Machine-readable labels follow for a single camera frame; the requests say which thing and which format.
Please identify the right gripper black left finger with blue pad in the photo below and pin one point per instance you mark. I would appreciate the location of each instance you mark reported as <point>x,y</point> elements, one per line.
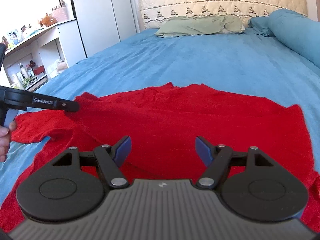
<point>74,183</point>

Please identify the blue rolled duvet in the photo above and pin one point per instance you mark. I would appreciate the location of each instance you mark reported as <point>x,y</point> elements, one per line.
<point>294,30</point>

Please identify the orange plush toy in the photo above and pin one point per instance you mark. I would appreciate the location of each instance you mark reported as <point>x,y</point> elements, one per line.
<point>48,20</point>

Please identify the white bottle on shelf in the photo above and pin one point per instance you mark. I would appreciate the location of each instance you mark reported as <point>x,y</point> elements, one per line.
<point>23,71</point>

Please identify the red small garment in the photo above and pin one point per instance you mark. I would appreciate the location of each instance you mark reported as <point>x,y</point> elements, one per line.
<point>163,123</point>

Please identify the person's left hand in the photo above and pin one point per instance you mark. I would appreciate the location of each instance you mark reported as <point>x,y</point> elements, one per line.
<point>5,140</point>

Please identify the green pillow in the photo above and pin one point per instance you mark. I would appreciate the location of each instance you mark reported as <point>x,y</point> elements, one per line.
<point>202,25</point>

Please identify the blue bed sheet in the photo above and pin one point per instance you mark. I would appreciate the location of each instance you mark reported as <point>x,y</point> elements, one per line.
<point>247,64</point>

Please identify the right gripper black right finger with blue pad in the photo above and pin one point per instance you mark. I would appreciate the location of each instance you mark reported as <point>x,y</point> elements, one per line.
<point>251,183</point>

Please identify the cream quilted headboard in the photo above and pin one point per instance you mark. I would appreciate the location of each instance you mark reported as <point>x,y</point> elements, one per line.
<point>220,0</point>

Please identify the pink basket on shelf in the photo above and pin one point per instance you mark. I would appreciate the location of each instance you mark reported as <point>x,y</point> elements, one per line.
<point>60,14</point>

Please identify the red box on shelf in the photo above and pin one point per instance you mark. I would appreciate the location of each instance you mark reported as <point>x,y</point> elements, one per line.
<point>38,70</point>

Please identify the white shelf unit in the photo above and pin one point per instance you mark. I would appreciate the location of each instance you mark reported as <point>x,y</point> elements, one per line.
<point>59,41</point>

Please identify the white grey wardrobe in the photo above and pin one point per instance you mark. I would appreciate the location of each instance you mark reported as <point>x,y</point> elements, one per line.
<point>103,23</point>

